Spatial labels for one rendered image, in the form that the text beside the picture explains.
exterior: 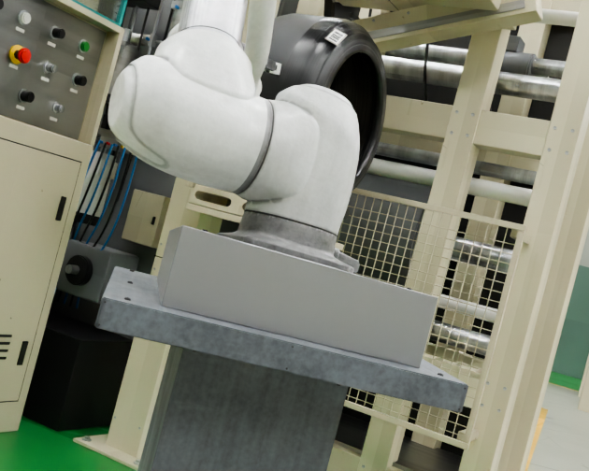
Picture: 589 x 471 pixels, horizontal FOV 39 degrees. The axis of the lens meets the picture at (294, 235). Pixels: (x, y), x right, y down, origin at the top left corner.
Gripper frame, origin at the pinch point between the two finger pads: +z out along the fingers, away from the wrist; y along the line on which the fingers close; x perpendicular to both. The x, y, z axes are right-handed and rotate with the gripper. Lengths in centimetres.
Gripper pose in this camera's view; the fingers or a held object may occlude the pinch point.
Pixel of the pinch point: (271, 66)
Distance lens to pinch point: 229.5
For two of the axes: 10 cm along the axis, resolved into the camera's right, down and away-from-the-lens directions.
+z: 4.9, -0.2, 8.7
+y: -8.5, -2.3, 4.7
